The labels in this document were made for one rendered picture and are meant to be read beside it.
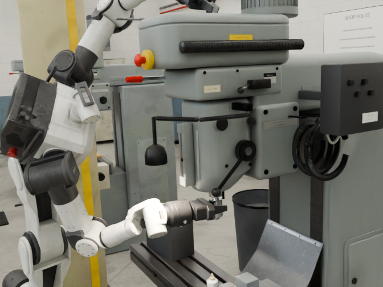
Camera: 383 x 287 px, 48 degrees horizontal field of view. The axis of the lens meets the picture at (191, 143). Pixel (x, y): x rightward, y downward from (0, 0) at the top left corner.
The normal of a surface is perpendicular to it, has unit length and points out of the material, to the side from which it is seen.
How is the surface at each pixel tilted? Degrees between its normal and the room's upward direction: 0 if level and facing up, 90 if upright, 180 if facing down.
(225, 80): 90
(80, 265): 90
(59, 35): 90
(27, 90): 58
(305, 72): 90
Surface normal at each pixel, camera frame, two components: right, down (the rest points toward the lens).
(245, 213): -0.66, 0.23
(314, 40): -0.87, 0.13
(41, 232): 0.70, 0.18
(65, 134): 0.57, -0.43
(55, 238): 0.69, -0.05
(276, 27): 0.49, 0.15
